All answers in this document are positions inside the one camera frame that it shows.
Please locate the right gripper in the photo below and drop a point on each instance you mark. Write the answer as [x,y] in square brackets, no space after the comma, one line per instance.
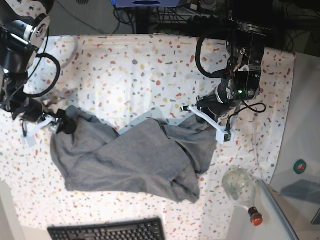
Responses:
[32,111]

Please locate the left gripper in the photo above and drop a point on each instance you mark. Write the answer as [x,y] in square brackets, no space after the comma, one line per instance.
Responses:
[216,104]

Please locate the grey t-shirt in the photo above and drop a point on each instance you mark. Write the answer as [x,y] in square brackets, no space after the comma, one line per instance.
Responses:
[151,157]

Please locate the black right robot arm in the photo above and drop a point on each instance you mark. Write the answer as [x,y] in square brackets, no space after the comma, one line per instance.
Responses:
[21,36]

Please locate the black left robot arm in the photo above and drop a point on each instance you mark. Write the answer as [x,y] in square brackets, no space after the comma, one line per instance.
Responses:
[240,80]

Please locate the terrazzo patterned tablecloth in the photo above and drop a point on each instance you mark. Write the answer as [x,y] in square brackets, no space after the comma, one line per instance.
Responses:
[123,80]

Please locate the clear glass bottle red cap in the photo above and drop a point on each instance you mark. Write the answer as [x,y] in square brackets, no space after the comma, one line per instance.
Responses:
[240,187]

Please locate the green tape roll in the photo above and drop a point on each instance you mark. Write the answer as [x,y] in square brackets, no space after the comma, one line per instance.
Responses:
[300,167]

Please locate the black computer keyboard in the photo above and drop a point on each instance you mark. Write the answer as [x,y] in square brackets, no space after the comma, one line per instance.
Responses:
[146,229]

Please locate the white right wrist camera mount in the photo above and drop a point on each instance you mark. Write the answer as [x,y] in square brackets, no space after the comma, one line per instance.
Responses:
[28,138]

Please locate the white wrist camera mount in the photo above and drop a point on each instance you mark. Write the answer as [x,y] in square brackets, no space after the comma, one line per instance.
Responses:
[28,138]
[223,133]

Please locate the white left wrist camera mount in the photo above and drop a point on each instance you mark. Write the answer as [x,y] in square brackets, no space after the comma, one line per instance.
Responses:
[223,133]

